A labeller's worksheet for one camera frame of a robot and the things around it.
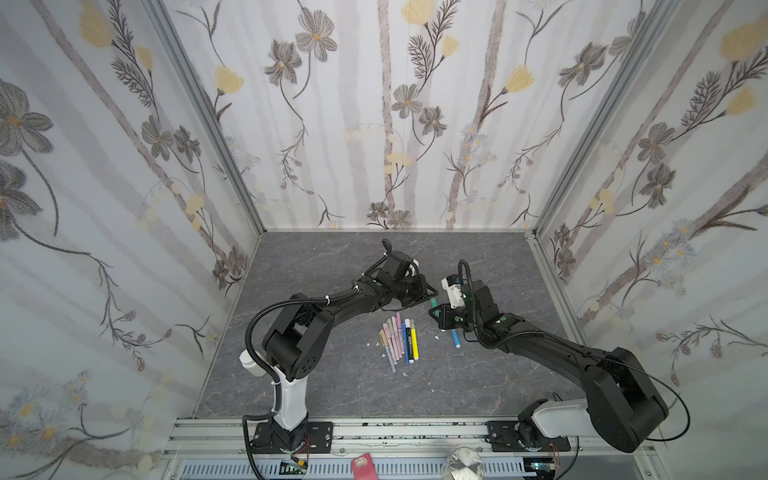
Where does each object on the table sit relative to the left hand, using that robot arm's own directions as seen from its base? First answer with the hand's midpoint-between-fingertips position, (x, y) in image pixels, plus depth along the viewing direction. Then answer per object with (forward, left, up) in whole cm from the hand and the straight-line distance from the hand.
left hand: (436, 287), depth 86 cm
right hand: (-5, +3, -2) cm, 6 cm away
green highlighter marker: (-4, +1, -2) cm, 5 cm away
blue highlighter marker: (-10, -7, -13) cm, 18 cm away
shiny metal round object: (-43, 0, +3) cm, 43 cm away
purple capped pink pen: (-7, +10, -14) cm, 19 cm away
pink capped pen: (-5, +12, -14) cm, 19 cm away
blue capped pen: (-12, +9, -14) cm, 20 cm away
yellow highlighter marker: (-13, +6, -14) cm, 20 cm away
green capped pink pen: (-5, +14, -14) cm, 20 cm away
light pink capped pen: (-6, +15, -14) cm, 21 cm away
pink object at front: (-42, +21, -14) cm, 49 cm away
